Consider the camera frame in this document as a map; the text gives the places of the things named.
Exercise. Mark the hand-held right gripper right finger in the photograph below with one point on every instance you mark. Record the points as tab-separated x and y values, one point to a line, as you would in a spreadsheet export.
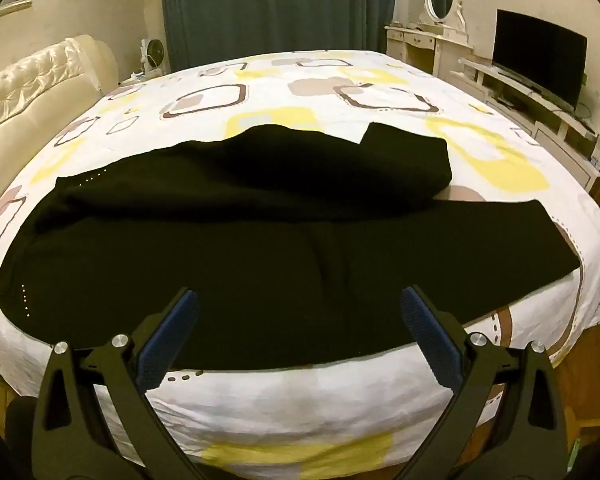
422	330

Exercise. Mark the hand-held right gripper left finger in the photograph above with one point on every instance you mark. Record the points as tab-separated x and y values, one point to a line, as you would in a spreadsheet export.
172	327

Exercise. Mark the black pants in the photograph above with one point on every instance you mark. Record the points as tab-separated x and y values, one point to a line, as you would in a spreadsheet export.
255	260

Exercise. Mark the white television stand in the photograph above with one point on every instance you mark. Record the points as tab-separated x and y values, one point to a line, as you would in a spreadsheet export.
555	125

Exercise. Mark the bed with patterned sheet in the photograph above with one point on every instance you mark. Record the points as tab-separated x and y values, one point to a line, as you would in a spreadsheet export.
330	85

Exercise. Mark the white table fan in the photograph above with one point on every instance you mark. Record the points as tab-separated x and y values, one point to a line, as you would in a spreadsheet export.
154	55

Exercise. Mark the cream tufted headboard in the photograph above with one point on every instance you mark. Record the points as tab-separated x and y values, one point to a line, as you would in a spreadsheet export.
30	80

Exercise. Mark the white vanity with oval mirror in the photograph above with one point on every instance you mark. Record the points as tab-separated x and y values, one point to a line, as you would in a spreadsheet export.
445	40

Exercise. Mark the black television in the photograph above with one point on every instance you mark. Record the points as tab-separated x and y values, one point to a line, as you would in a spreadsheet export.
540	55

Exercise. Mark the teal curtain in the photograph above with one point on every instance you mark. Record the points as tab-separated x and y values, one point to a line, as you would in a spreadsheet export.
280	5

